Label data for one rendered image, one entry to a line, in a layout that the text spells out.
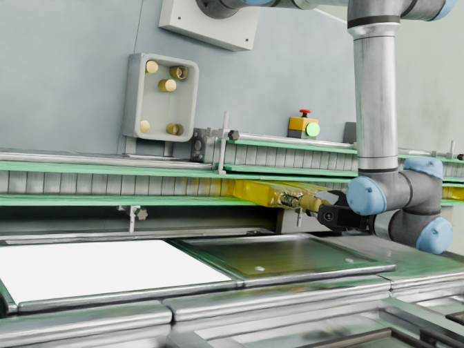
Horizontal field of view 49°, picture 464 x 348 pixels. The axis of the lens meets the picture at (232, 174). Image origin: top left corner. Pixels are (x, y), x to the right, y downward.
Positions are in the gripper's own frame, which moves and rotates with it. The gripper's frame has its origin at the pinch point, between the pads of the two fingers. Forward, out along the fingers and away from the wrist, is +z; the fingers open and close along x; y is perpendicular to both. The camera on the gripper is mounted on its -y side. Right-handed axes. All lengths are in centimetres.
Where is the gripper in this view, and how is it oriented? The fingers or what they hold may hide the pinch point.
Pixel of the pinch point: (315, 204)
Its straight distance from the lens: 131.5
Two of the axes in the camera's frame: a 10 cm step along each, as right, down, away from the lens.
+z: -5.6, -1.4, 8.1
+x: 1.1, -9.9, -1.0
